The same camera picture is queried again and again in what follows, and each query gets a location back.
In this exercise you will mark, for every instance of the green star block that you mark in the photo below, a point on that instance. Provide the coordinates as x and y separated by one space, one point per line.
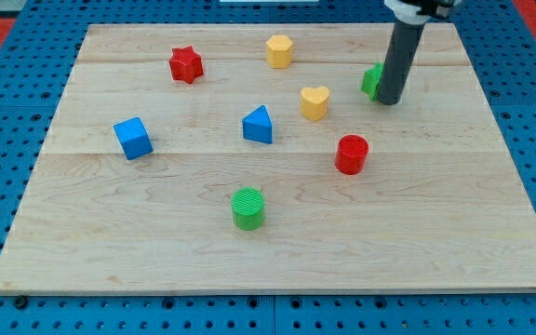
371 81

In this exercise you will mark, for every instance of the green cylinder block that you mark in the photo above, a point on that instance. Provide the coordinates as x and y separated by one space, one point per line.
247 205

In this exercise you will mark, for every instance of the wooden board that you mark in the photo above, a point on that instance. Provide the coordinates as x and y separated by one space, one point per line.
438 208

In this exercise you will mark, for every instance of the blue triangle block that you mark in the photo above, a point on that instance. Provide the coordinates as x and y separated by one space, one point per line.
257 126

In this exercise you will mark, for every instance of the yellow hexagon block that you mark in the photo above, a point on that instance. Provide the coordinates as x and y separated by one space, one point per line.
279 50

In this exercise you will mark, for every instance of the red cylinder block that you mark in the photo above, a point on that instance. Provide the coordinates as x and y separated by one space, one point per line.
351 154

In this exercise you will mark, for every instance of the yellow heart block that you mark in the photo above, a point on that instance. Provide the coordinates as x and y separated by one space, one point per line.
314 102

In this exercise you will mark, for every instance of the blue cube block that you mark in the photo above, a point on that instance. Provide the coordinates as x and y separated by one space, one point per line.
133 138

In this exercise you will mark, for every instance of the red star block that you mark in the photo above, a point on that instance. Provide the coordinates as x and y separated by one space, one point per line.
185 64

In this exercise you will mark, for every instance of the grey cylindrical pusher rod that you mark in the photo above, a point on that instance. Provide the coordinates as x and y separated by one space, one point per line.
400 54

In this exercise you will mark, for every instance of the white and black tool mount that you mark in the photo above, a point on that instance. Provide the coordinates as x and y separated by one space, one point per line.
418 12

